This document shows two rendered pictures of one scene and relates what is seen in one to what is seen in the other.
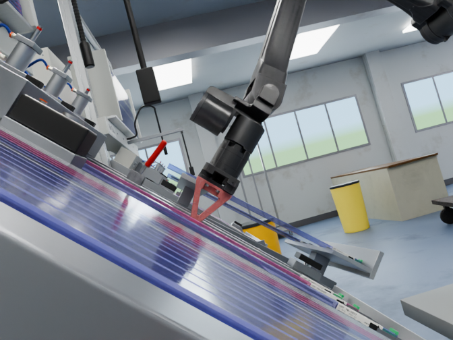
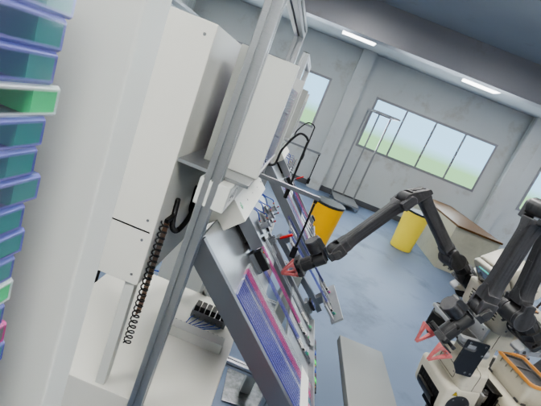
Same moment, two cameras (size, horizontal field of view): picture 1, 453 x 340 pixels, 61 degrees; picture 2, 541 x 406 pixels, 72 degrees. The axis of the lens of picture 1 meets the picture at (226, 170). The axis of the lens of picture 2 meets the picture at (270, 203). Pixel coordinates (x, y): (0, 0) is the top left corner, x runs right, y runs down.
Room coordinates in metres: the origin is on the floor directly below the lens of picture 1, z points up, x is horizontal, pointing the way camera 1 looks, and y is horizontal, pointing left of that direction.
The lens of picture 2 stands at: (-0.85, 0.08, 1.63)
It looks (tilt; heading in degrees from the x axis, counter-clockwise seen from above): 16 degrees down; 6
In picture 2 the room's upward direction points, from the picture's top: 22 degrees clockwise
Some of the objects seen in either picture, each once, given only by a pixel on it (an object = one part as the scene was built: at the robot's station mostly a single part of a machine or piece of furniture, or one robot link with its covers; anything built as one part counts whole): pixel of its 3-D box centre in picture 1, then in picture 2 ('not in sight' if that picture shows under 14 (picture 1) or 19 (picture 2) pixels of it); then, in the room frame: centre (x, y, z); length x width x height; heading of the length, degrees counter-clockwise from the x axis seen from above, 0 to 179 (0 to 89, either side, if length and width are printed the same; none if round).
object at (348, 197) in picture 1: (350, 206); (409, 229); (5.63, -1.61, 0.35); 0.45 x 0.44 x 0.69; 4
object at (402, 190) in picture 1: (381, 189); (444, 233); (6.47, -2.43, 0.39); 2.30 x 0.75 x 0.79; 6
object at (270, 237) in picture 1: (261, 254); (320, 225); (3.77, -0.12, 0.32); 0.42 x 0.41 x 0.65; 5
